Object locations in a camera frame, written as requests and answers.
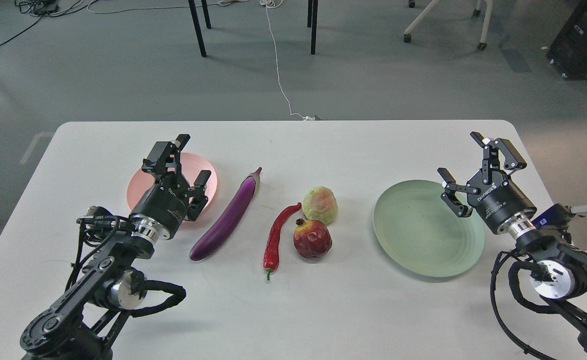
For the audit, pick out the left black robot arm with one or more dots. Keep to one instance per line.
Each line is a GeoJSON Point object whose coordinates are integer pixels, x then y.
{"type": "Point", "coordinates": [104, 289]}

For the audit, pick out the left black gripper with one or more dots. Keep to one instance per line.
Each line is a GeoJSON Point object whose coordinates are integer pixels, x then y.
{"type": "Point", "coordinates": [171, 200]}

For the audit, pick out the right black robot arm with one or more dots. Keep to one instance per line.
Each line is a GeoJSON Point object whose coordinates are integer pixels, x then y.
{"type": "Point", "coordinates": [549, 273]}

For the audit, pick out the pink plate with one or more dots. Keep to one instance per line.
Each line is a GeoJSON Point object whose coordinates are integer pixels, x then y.
{"type": "Point", "coordinates": [191, 165]}

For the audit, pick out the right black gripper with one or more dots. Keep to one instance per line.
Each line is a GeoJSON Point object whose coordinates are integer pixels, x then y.
{"type": "Point", "coordinates": [491, 191]}

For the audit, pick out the black equipment case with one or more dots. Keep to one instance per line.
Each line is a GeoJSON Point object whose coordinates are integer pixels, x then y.
{"type": "Point", "coordinates": [568, 51]}

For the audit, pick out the white chair base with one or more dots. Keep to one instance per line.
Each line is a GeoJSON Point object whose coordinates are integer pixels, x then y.
{"type": "Point", "coordinates": [427, 22]}

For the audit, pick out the red chili pepper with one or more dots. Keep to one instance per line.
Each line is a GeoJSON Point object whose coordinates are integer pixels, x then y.
{"type": "Point", "coordinates": [271, 255]}

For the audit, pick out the purple eggplant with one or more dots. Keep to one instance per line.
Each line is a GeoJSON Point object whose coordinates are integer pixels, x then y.
{"type": "Point", "coordinates": [229, 219]}

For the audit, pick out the green plate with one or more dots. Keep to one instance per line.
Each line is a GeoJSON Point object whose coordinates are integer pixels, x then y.
{"type": "Point", "coordinates": [420, 233]}

